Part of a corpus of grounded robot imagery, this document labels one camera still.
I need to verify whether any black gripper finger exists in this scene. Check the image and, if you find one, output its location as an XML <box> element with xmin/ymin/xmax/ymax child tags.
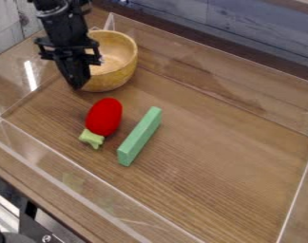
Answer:
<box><xmin>55</xmin><ymin>59</ymin><xmax>78</xmax><ymax>86</ymax></box>
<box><xmin>74</xmin><ymin>60</ymin><xmax>90</xmax><ymax>89</ymax></box>

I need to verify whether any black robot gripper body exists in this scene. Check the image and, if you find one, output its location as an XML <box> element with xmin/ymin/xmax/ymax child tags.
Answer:
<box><xmin>35</xmin><ymin>9</ymin><xmax>102</xmax><ymax>65</ymax></box>

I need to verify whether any red plush strawberry toy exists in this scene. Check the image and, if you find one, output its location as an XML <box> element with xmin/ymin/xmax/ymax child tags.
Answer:
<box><xmin>79</xmin><ymin>98</ymin><xmax>122</xmax><ymax>149</ymax></box>

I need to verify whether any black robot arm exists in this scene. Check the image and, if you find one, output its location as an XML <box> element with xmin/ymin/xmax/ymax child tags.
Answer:
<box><xmin>27</xmin><ymin>0</ymin><xmax>103</xmax><ymax>89</ymax></box>

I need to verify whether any wooden bowl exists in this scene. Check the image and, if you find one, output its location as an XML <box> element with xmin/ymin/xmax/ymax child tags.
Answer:
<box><xmin>82</xmin><ymin>29</ymin><xmax>138</xmax><ymax>92</ymax></box>

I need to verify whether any green rectangular block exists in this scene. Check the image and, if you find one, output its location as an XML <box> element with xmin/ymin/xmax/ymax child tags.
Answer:
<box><xmin>117</xmin><ymin>106</ymin><xmax>162</xmax><ymax>167</ymax></box>

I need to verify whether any clear acrylic tray wall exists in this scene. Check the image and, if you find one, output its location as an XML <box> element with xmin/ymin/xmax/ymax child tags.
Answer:
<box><xmin>0</xmin><ymin>12</ymin><xmax>308</xmax><ymax>243</ymax></box>

